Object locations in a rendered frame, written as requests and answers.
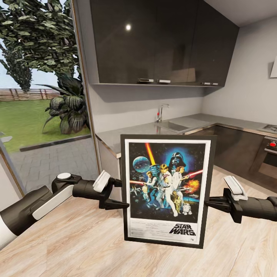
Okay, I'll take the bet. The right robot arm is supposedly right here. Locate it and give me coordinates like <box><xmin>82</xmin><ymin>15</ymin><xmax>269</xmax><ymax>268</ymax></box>
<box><xmin>204</xmin><ymin>176</ymin><xmax>277</xmax><ymax>224</ymax></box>

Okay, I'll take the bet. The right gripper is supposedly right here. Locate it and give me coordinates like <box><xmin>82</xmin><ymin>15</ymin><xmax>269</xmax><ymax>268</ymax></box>
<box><xmin>204</xmin><ymin>188</ymin><xmax>263</xmax><ymax>224</ymax></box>

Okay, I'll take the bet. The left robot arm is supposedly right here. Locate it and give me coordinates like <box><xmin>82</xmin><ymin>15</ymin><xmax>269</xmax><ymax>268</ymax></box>
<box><xmin>0</xmin><ymin>171</ymin><xmax>130</xmax><ymax>250</ymax></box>

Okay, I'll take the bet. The poster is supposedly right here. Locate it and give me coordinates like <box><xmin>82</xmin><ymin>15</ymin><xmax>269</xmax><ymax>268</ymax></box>
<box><xmin>120</xmin><ymin>134</ymin><xmax>217</xmax><ymax>249</ymax></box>

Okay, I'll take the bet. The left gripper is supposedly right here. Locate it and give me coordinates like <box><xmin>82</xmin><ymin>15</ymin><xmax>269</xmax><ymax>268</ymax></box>
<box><xmin>84</xmin><ymin>177</ymin><xmax>130</xmax><ymax>210</ymax></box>

